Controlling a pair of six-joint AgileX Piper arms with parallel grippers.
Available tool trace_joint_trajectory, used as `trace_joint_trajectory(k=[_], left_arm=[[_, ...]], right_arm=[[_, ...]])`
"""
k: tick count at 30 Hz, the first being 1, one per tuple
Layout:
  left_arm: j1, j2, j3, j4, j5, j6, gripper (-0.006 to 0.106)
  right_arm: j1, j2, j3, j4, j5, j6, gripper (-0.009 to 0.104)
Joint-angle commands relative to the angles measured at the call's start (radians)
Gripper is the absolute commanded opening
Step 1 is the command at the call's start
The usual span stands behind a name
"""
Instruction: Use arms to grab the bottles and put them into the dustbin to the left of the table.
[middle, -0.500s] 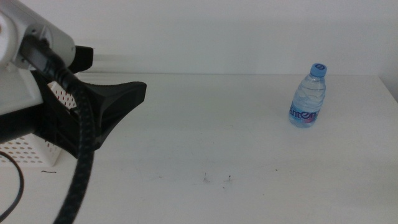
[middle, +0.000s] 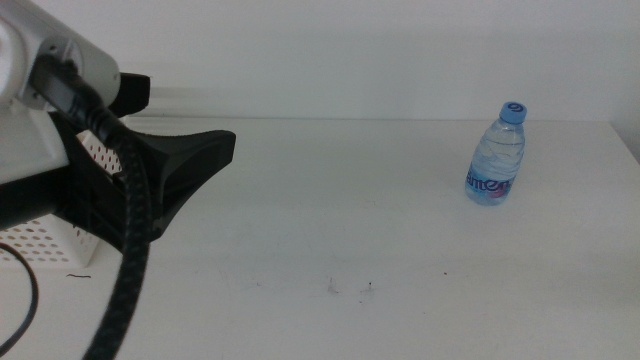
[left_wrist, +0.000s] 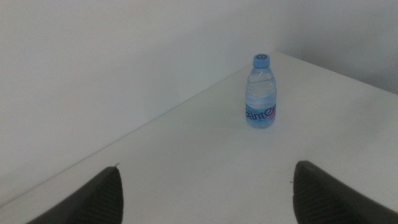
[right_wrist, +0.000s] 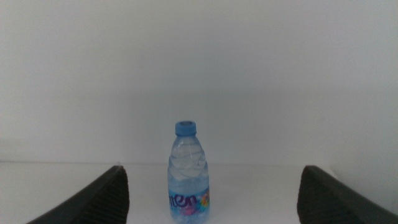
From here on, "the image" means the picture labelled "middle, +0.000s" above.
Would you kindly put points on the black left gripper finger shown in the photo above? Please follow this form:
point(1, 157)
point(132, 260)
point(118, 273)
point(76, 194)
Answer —
point(190, 155)
point(135, 95)

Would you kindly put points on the clear water bottle blue cap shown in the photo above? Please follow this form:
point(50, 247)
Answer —
point(494, 165)

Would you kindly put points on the white perforated plastic basket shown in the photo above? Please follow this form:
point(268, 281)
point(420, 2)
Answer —
point(45, 245)

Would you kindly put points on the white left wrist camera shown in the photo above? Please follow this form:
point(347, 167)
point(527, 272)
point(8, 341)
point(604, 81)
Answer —
point(30, 145)

